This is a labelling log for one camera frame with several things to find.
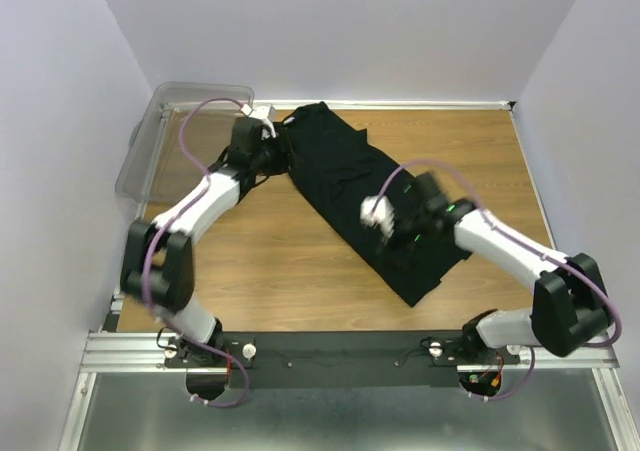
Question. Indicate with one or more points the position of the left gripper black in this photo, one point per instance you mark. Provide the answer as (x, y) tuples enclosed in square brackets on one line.
[(282, 157)]

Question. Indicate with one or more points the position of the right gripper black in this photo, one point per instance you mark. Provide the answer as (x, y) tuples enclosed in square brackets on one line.
[(396, 238)]

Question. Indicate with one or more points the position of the black t shirt blue logo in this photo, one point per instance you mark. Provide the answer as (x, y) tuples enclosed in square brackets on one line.
[(334, 169)]

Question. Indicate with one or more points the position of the clear plastic bin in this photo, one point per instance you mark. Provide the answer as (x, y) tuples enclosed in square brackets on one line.
[(136, 175)]

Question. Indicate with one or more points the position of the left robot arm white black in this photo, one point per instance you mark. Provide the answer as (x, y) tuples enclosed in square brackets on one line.
[(158, 268)]

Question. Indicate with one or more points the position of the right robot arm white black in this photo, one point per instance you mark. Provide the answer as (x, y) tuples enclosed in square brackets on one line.
[(569, 308)]

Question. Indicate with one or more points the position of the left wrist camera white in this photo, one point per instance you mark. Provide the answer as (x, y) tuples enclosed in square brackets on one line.
[(265, 115)]

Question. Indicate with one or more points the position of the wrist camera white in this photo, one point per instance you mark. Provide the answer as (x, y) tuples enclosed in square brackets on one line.
[(265, 115), (378, 212)]

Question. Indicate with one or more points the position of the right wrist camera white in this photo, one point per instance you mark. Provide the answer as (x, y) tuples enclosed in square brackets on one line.
[(378, 212)]

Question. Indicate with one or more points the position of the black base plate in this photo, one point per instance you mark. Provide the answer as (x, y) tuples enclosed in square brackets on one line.
[(357, 359)]

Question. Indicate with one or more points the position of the aluminium frame rail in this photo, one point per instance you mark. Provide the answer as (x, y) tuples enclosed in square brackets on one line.
[(107, 351)]

